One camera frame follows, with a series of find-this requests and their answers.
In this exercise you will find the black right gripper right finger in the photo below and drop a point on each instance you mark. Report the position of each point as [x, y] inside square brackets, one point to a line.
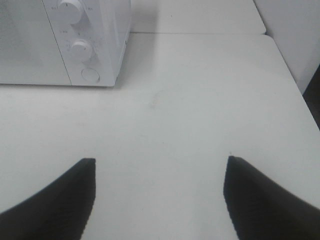
[260, 209]

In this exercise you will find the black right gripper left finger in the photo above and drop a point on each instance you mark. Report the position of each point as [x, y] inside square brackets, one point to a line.
[60, 211]

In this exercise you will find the round white door button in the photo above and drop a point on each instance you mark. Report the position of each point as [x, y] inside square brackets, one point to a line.
[90, 75]

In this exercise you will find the white timer knob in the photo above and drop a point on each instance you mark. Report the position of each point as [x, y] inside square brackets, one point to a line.
[81, 50]

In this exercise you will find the white microwave oven body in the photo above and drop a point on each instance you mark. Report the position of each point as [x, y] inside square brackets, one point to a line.
[106, 25]

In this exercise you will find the white upper power knob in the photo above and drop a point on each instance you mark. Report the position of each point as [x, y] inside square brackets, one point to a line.
[70, 11]

